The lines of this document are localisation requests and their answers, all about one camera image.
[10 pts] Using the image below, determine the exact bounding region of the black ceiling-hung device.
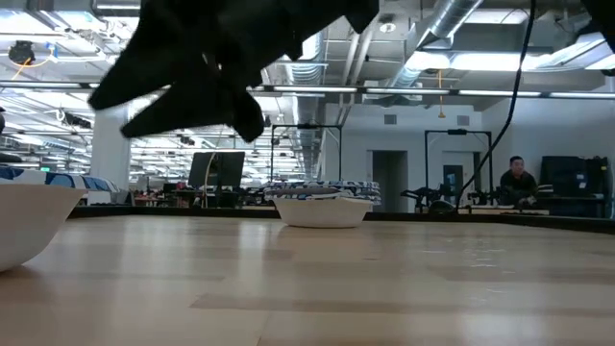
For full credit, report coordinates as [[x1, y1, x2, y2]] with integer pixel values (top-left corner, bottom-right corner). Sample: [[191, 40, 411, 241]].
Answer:
[[8, 40, 37, 66]]

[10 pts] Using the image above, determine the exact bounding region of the black equipment cabinet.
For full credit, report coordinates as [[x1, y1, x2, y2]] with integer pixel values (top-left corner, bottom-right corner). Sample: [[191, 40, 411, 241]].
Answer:
[[539, 155, 612, 218]]

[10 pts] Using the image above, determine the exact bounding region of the person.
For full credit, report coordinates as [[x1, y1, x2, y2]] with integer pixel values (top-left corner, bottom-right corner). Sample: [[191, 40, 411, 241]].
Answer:
[[498, 155, 540, 209]]

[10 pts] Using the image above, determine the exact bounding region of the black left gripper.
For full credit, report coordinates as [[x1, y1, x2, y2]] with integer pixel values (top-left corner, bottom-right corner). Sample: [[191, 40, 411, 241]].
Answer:
[[87, 0, 381, 143]]

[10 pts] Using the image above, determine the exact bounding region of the slanted silver ventilation duct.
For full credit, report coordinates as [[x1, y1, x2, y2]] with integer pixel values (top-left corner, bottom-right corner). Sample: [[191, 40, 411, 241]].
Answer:
[[387, 0, 486, 88]]

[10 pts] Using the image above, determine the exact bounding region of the long linear ceiling light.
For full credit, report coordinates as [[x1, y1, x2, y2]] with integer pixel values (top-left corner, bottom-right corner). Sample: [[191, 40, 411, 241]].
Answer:
[[0, 80, 615, 100]]

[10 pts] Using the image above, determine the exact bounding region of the white round column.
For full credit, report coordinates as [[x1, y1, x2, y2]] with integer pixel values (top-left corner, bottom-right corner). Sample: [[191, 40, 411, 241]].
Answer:
[[90, 104, 132, 192]]

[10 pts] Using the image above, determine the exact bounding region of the black station frame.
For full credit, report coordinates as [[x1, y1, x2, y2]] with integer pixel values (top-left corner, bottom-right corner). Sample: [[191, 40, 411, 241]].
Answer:
[[424, 128, 495, 206]]

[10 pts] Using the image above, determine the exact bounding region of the round silver ventilation duct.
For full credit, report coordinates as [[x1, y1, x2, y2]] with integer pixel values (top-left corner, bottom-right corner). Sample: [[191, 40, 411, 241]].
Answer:
[[261, 31, 331, 87]]

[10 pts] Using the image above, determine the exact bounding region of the black aluminium table frame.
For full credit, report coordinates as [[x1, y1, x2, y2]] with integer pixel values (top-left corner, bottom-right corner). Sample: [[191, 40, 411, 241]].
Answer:
[[69, 205, 615, 235]]

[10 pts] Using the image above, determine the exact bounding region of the black background monitor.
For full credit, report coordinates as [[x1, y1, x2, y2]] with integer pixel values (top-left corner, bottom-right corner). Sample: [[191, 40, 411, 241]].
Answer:
[[187, 151, 247, 190]]

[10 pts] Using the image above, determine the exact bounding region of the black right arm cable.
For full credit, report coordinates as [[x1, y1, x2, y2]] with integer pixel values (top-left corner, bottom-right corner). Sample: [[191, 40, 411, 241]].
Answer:
[[455, 0, 538, 209]]

